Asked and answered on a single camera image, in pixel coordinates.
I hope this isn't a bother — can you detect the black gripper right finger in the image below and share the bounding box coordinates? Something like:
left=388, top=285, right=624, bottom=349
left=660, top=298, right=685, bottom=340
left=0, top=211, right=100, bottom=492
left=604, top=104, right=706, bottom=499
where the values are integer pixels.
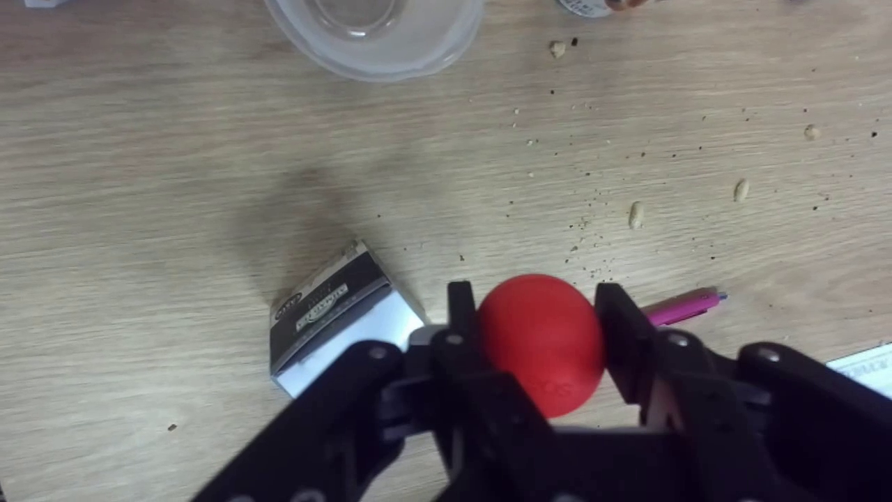
left=595, top=281, right=892, bottom=502

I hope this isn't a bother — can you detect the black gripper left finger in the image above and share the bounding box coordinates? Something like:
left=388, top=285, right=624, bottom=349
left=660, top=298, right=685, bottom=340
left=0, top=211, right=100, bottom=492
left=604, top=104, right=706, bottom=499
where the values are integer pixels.
left=192, top=278, right=560, bottom=502

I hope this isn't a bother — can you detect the red ball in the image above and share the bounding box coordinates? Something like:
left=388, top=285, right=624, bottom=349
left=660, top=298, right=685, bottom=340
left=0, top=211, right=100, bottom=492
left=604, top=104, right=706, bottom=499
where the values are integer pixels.
left=478, top=271, right=610, bottom=422

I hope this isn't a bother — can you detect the pink marker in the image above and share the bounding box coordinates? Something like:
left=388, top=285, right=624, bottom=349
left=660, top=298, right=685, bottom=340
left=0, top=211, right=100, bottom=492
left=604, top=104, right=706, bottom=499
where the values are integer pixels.
left=644, top=285, right=731, bottom=329

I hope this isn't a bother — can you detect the small black silver box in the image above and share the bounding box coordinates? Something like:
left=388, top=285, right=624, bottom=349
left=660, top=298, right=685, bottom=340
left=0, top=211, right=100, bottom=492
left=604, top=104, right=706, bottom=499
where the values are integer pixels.
left=267, top=241, right=430, bottom=402

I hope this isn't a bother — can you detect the small white paper scrap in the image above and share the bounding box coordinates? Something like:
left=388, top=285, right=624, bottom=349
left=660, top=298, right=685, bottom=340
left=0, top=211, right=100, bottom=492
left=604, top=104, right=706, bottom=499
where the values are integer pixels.
left=822, top=340, right=892, bottom=405

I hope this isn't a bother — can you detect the clear plastic round container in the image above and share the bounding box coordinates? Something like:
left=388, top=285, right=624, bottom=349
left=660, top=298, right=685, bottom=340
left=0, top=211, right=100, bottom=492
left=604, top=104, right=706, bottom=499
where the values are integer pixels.
left=259, top=0, right=490, bottom=86

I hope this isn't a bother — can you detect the clear bottle with label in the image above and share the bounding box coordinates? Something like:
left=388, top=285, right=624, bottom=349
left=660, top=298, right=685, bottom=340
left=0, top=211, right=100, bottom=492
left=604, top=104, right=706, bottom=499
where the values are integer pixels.
left=554, top=0, right=655, bottom=22

